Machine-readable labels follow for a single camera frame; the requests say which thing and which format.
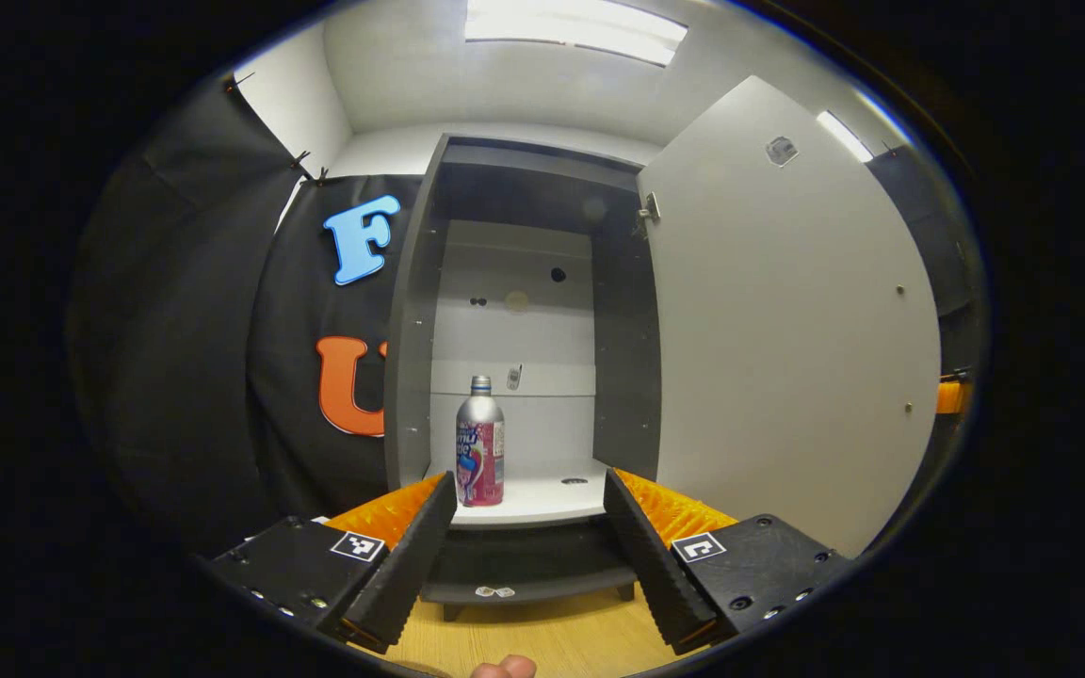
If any large ceiling light panel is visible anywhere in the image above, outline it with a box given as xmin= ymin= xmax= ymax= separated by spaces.
xmin=464 ymin=0 xmax=690 ymax=67

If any small ceiling light panel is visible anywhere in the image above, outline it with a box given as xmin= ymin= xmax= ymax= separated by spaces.
xmin=816 ymin=110 xmax=875 ymax=164

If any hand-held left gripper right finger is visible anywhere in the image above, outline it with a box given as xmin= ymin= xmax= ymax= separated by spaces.
xmin=604 ymin=468 xmax=856 ymax=657

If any black backdrop cloth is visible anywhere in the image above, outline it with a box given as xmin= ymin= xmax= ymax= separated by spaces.
xmin=67 ymin=73 xmax=984 ymax=557

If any dark grey cabinet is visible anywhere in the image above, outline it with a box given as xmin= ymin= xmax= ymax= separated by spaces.
xmin=382 ymin=132 xmax=666 ymax=622

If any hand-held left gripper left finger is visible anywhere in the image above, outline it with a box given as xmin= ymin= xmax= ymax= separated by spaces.
xmin=213 ymin=471 xmax=458 ymax=654

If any beige cabinet door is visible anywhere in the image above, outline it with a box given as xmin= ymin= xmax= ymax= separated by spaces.
xmin=637 ymin=75 xmax=942 ymax=559

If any silver bottle with red label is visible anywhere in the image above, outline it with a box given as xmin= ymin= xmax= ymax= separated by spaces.
xmin=455 ymin=376 xmax=507 ymax=508

